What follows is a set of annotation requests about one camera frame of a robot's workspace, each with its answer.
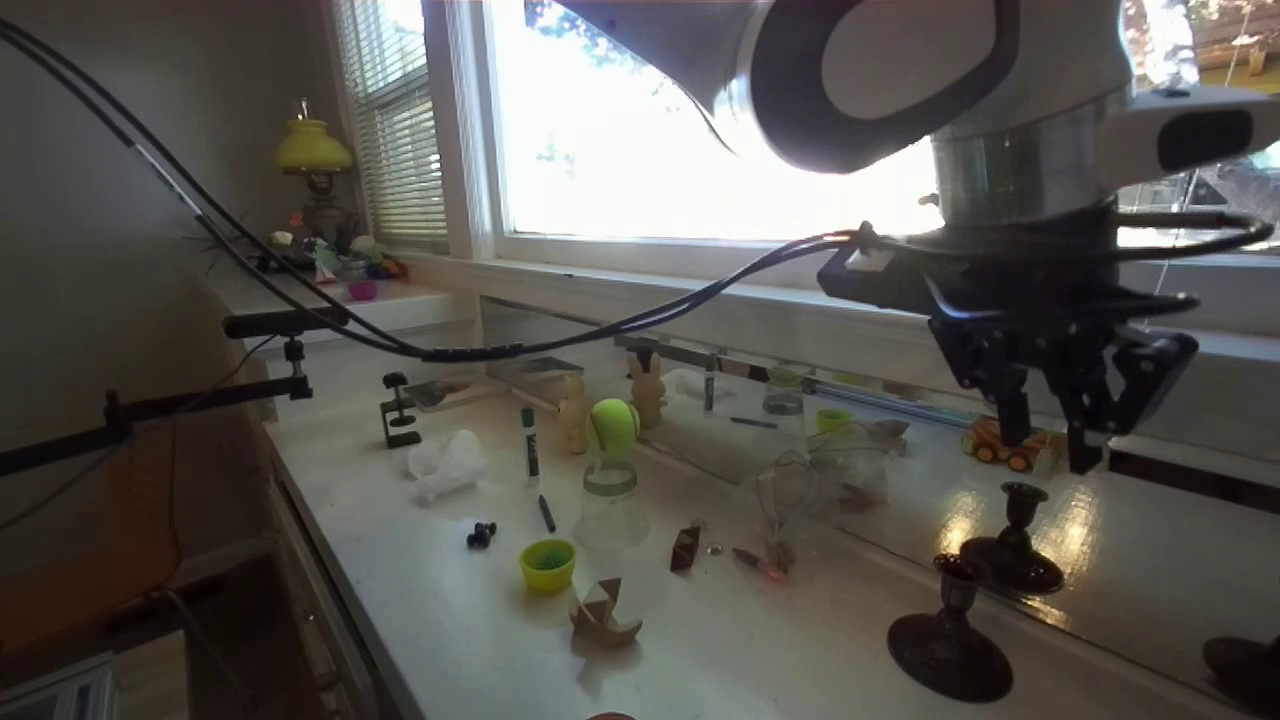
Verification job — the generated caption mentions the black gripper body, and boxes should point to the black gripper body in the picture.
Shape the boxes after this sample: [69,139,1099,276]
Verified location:
[925,246,1199,364]

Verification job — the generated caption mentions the clear plastic container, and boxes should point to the clear plastic container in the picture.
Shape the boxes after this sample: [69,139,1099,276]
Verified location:
[746,456,838,556]

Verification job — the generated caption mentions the black candlestick holder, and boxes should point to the black candlestick holder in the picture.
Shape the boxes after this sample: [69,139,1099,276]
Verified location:
[885,553,1015,710]

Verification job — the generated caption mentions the small dark pink object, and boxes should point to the small dark pink object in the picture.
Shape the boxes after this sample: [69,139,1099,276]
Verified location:
[726,537,800,584]

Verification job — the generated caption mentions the small brown block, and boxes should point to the small brown block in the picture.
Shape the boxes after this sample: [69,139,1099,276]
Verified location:
[669,519,709,575]

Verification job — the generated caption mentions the green tennis ball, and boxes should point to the green tennis ball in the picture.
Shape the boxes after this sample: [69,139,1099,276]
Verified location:
[590,392,646,456]

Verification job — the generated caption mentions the clear glass jar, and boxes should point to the clear glass jar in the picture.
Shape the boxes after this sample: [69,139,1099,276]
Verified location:
[573,440,657,556]

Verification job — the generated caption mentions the green dry erase marker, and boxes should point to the green dry erase marker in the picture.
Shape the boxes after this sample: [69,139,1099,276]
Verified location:
[517,405,546,479]

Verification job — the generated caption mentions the lime green plastic cap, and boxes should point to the lime green plastic cap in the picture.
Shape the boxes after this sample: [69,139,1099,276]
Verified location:
[517,532,582,602]

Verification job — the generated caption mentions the black table clamp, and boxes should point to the black table clamp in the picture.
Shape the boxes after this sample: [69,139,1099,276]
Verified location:
[377,368,427,453]

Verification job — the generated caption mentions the white window blinds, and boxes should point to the white window blinds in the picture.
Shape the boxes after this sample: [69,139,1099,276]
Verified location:
[341,0,452,247]

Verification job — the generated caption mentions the yellow shade table lamp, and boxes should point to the yellow shade table lamp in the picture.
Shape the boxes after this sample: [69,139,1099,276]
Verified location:
[273,96,357,254]

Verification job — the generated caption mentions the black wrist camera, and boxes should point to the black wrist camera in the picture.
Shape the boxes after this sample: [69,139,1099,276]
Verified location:
[814,235,937,312]

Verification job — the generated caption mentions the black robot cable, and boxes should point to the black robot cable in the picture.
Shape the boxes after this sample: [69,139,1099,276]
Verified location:
[0,12,871,368]

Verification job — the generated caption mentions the black stereo camera bar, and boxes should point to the black stereo camera bar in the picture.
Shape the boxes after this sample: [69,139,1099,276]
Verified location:
[221,303,352,342]

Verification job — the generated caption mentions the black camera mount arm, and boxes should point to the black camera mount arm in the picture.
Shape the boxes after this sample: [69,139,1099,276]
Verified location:
[0,336,318,479]

